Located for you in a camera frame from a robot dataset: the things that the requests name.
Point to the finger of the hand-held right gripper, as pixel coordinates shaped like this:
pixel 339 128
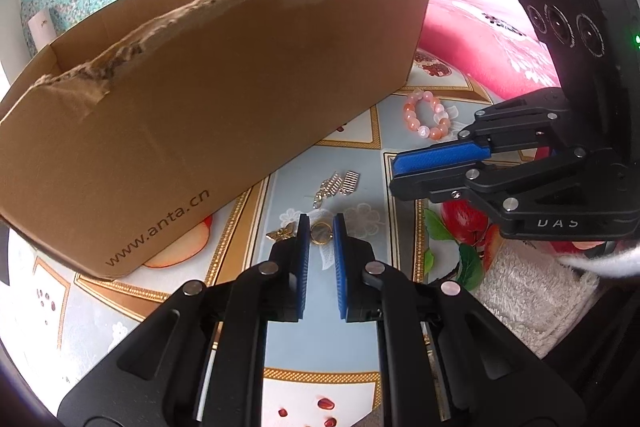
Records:
pixel 440 157
pixel 450 184

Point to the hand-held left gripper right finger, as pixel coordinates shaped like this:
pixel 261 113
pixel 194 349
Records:
pixel 341 267

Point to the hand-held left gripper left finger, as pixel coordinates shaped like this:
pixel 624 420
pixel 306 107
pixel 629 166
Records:
pixel 302 267

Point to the gold butterfly pendant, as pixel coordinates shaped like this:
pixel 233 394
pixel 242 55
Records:
pixel 280 234

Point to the brown cardboard box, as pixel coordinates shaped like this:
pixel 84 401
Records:
pixel 200 107

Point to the fruit patterned tablecloth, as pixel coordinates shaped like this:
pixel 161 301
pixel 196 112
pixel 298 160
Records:
pixel 395 247

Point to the pink floral blanket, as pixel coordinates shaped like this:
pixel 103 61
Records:
pixel 475 37

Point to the white fleece garment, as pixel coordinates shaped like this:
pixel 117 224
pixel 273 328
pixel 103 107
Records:
pixel 530 297

